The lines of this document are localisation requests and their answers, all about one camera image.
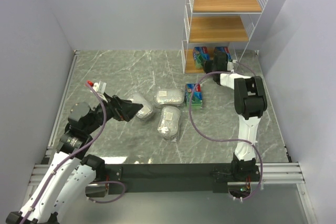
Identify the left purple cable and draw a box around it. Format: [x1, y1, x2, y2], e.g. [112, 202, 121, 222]
[15, 83, 127, 224]

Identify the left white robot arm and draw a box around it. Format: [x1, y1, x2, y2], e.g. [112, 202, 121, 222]
[5, 94, 143, 223]

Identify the silver sponge pack top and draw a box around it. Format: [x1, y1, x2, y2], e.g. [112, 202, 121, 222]
[154, 88, 185, 108]

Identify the blue green sponge pack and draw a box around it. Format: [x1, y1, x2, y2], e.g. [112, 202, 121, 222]
[193, 46, 210, 69]
[214, 46, 232, 63]
[184, 83, 203, 108]

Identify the aluminium rail frame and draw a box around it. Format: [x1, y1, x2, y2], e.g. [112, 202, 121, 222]
[28, 49, 307, 185]

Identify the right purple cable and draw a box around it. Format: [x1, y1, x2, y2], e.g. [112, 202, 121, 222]
[188, 61, 264, 204]

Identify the white wire wooden shelf rack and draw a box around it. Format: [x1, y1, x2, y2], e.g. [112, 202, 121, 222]
[181, 0, 268, 74]

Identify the purple cable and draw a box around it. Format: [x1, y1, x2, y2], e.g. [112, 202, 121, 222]
[188, 61, 264, 204]
[15, 83, 127, 224]

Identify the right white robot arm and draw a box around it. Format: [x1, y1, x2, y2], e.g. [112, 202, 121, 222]
[203, 52, 267, 179]

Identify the silver sponge pack left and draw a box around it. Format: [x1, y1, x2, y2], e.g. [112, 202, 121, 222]
[130, 92, 154, 120]

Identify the silver sponge pack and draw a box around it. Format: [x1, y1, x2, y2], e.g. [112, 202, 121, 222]
[154, 88, 185, 108]
[157, 106, 181, 142]
[130, 92, 154, 120]

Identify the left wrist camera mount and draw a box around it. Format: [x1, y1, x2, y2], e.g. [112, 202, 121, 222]
[86, 81, 107, 100]

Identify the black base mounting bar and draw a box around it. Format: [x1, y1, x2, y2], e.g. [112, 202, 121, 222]
[104, 163, 237, 195]

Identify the silver sponge pack lower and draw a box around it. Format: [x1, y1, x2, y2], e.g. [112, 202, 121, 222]
[157, 106, 181, 142]

